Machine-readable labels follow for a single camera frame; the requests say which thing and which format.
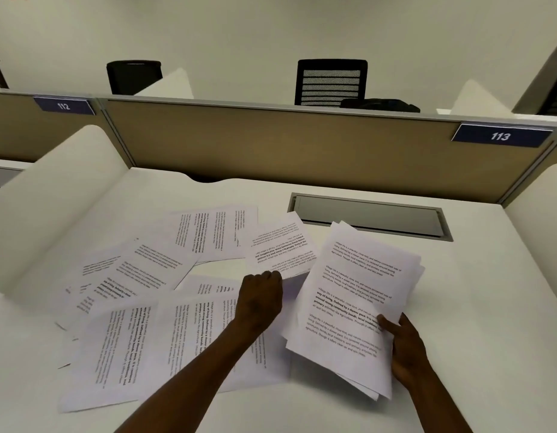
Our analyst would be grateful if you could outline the large blue number sign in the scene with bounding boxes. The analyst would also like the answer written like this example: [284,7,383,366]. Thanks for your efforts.
[451,122,555,149]

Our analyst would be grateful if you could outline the scattered loose printed pages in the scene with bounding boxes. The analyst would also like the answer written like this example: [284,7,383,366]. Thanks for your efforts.
[53,204,294,413]

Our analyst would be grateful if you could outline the person's right hand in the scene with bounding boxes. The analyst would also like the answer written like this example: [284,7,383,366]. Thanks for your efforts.
[378,313,435,392]

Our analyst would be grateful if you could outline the black padded office chair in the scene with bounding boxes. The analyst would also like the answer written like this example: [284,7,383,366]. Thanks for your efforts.
[106,60,163,95]

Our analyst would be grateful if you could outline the person's left forearm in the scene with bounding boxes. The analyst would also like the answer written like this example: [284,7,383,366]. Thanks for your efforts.
[108,316,271,433]

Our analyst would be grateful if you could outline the small blue number sign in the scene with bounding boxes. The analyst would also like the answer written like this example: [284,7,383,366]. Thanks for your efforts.
[33,96,95,116]

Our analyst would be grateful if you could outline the person's right forearm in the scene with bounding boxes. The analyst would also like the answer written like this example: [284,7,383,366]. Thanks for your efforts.
[401,369,476,433]

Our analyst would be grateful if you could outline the person's left hand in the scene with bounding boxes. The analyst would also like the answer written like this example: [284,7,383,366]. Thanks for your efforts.
[235,271,284,333]

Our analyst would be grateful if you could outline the narrow beige partition panel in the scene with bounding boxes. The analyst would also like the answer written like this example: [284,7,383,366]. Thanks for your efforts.
[0,89,128,164]

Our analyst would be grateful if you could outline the black mesh office chair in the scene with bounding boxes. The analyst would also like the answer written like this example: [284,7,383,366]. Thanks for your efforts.
[295,59,369,107]

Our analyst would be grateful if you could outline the bundle of printed papers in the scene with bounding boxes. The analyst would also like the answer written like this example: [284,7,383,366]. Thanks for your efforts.
[281,220,426,402]

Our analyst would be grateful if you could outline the single white printed sheet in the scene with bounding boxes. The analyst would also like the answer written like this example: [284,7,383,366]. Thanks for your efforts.
[245,211,318,281]

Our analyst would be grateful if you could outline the grey cable tray lid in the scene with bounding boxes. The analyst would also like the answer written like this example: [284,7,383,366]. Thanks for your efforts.
[287,192,454,242]

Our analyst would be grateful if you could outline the wide beige partition panel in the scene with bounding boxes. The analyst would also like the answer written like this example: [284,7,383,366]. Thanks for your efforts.
[97,98,557,209]

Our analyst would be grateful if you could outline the white curved side divider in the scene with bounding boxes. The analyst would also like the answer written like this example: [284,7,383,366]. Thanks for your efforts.
[503,175,557,287]
[133,68,194,99]
[448,78,516,118]
[0,124,131,305]

